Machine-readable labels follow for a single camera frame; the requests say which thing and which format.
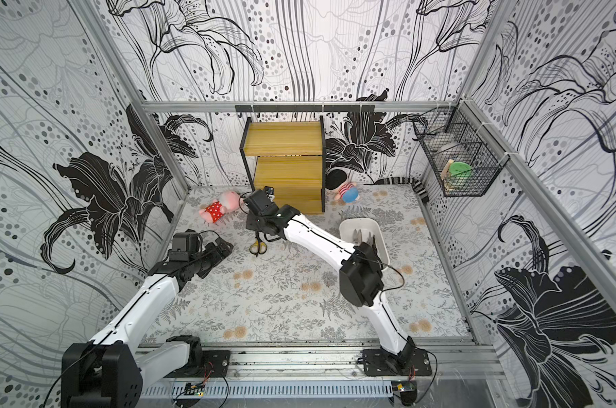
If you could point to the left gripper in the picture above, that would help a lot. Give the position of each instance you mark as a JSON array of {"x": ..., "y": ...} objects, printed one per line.
[{"x": 218, "y": 256}]

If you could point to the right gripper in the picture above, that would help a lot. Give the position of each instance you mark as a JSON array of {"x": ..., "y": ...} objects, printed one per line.
[{"x": 257, "y": 201}]

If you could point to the yellow handled black scissors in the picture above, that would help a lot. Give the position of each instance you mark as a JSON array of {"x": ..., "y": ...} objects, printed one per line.
[{"x": 259, "y": 247}]

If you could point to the white plastic storage box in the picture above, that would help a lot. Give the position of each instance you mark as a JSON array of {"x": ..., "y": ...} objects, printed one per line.
[{"x": 366, "y": 230}]

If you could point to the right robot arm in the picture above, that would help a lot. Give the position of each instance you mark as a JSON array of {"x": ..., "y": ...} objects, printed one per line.
[{"x": 359, "y": 266}]

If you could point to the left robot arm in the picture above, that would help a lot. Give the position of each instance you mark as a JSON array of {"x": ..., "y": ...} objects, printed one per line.
[{"x": 106, "y": 371}]

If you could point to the wooden three tier shelf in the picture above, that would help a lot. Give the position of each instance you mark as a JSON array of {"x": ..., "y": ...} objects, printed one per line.
[{"x": 289, "y": 157}]

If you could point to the blue pink plush toy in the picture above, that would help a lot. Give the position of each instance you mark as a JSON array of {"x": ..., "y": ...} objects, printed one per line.
[{"x": 347, "y": 192}]

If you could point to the green lid in basket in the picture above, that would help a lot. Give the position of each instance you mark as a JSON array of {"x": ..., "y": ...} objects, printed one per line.
[{"x": 460, "y": 170}]

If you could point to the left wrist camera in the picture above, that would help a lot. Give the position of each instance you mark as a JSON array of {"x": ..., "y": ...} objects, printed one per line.
[{"x": 186, "y": 242}]

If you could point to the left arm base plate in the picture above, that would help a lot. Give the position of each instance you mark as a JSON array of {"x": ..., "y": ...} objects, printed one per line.
[{"x": 213, "y": 363}]

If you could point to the black wall rail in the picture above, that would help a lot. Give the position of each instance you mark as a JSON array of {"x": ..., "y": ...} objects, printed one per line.
[{"x": 354, "y": 108}]

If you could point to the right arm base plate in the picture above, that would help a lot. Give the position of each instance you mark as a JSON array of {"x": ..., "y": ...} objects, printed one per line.
[{"x": 379, "y": 363}]

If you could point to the black wire basket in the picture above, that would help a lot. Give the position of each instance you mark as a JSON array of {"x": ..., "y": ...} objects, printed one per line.
[{"x": 448, "y": 134}]

